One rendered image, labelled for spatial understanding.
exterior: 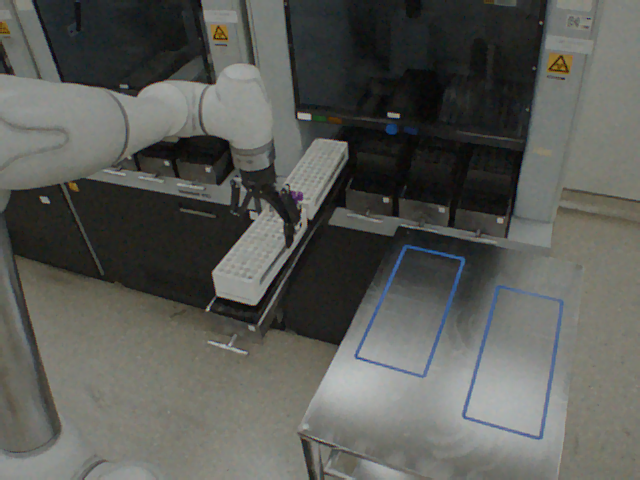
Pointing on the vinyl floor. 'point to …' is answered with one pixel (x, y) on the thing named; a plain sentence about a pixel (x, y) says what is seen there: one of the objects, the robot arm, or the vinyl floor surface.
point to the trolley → (451, 366)
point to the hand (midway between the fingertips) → (268, 233)
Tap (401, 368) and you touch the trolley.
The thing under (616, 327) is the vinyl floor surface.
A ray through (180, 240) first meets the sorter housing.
